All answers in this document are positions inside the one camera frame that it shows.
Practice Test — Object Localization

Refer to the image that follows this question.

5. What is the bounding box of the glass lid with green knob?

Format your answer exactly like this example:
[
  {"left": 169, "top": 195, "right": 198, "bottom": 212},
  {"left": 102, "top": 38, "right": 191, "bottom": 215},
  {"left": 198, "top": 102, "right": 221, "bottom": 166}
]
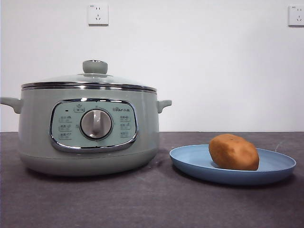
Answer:
[{"left": 20, "top": 60, "right": 158, "bottom": 92}]

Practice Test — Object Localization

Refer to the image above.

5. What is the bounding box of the brown potato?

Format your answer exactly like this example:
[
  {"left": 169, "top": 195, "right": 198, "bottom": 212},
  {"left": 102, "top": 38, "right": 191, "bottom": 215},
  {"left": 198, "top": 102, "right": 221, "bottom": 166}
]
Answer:
[{"left": 208, "top": 133, "right": 260, "bottom": 171}]

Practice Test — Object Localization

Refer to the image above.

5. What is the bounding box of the blue round plate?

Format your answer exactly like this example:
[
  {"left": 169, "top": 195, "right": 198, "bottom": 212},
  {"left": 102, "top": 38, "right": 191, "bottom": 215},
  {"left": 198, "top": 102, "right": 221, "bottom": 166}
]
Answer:
[{"left": 169, "top": 144, "right": 297, "bottom": 186}]

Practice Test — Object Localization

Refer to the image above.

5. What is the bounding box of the pale green electric steamer pot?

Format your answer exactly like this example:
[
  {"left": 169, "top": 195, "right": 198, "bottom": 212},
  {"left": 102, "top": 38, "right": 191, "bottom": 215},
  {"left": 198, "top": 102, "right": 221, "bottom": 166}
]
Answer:
[{"left": 0, "top": 88, "right": 172, "bottom": 177}]

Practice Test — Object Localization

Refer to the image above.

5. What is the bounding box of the white wall socket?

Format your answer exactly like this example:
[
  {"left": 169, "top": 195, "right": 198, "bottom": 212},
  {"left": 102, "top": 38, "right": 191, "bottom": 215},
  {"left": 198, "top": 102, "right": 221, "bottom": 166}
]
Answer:
[
  {"left": 288, "top": 5, "right": 304, "bottom": 27},
  {"left": 87, "top": 3, "right": 110, "bottom": 26}
]

